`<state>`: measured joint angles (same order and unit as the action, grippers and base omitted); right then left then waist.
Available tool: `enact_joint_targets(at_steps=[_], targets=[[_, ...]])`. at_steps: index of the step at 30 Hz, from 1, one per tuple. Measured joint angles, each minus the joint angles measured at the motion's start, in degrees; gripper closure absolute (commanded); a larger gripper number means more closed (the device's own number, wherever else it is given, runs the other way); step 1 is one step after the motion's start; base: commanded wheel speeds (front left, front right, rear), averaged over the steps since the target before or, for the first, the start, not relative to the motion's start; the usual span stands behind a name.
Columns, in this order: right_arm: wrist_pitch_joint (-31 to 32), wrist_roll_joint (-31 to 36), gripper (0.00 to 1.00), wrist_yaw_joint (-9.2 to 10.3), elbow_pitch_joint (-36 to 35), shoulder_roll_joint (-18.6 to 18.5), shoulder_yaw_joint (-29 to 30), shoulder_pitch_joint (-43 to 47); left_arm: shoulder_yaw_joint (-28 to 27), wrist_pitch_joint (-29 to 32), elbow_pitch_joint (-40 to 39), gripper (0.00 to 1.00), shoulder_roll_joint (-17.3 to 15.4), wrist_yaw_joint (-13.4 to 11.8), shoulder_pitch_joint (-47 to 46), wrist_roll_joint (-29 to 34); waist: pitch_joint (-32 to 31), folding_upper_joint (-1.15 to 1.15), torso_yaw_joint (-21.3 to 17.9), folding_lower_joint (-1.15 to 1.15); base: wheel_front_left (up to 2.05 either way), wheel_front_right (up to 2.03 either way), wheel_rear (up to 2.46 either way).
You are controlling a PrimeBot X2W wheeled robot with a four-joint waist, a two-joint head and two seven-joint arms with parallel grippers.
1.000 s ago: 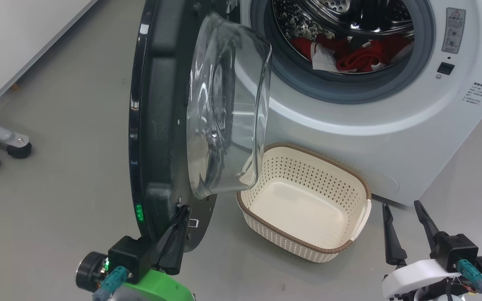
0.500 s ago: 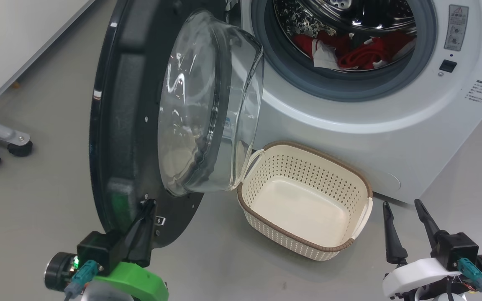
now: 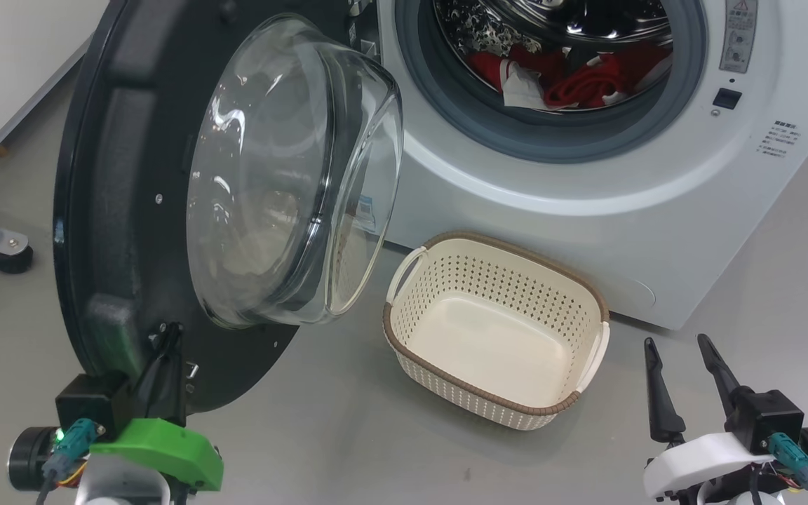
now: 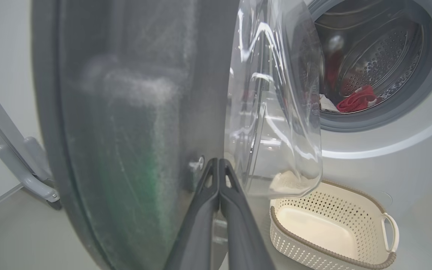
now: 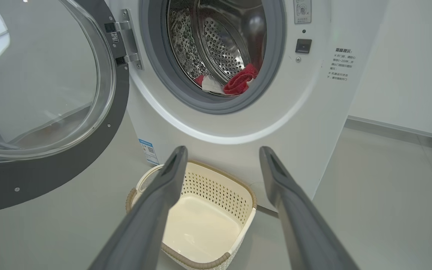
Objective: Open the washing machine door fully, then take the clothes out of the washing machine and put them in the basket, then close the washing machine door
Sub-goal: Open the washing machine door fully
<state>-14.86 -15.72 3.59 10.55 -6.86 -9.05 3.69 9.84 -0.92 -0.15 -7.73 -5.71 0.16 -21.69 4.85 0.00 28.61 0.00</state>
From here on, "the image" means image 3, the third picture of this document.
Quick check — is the left teal connector black cable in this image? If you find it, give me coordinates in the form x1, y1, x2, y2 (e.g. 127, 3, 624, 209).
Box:
36, 419, 103, 505

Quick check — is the red and white clothing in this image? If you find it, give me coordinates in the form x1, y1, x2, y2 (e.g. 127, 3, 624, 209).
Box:
467, 42, 675, 112

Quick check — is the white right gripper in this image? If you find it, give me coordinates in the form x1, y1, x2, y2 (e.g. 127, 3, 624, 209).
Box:
642, 334, 776, 500

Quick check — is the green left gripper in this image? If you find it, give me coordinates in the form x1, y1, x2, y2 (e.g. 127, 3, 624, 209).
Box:
88, 323, 224, 492

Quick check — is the white front-load washing machine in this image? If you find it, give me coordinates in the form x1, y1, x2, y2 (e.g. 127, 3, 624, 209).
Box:
348, 0, 808, 330

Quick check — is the grey rubber door gasket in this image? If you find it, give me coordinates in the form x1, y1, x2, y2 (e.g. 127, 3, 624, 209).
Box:
393, 0, 710, 164

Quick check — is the blue energy label sticker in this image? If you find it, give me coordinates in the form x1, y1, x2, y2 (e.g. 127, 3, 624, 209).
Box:
356, 195, 377, 234

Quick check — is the black round glass washer door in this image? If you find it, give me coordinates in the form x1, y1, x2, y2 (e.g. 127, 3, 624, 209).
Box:
53, 0, 405, 415

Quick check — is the steel washing machine drum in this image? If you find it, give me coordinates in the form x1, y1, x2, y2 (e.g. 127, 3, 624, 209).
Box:
436, 0, 675, 113

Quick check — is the grey warning label sticker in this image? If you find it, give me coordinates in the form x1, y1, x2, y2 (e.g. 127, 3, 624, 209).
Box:
720, 0, 759, 74

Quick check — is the small printed text sticker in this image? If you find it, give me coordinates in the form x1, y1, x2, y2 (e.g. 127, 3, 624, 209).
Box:
758, 119, 802, 159

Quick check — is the cream perforated basket brown rim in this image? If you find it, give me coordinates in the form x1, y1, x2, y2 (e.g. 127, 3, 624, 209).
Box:
383, 231, 612, 431

